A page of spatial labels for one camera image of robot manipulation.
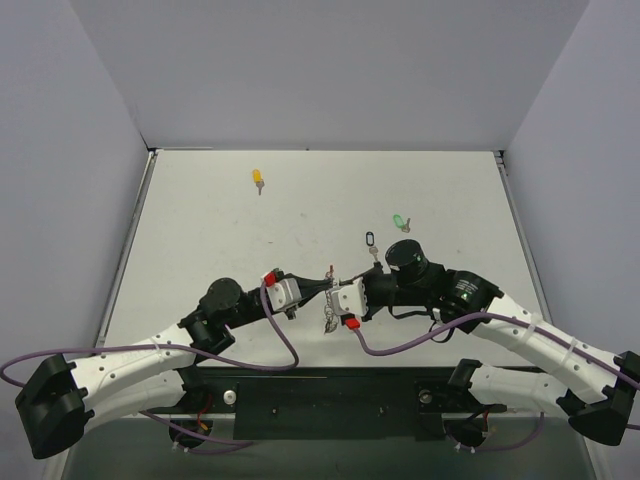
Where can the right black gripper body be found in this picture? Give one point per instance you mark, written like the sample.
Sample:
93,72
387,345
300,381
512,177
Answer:
370,281

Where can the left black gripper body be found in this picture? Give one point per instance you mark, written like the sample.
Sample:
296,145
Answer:
304,289

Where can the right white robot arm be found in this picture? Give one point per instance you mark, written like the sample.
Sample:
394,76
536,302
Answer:
593,389

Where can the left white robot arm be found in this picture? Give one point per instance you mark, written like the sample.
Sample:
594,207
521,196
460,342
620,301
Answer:
72,392

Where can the black tag key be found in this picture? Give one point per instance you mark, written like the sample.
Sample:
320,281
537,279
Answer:
371,246

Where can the green tag key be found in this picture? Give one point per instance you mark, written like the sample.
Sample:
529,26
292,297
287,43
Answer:
401,223

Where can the yellow tag key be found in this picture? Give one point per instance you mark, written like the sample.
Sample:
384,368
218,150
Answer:
258,180

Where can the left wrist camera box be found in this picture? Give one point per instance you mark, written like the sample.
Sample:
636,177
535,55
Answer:
283,293

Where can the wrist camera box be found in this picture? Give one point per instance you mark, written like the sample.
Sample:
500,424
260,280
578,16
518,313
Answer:
283,293
349,303

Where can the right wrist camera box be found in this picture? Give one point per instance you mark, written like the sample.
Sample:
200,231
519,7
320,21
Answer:
349,303

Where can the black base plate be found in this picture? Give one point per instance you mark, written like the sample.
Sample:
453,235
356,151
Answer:
334,403

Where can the aluminium frame rail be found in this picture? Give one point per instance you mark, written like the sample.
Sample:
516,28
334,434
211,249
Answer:
511,390

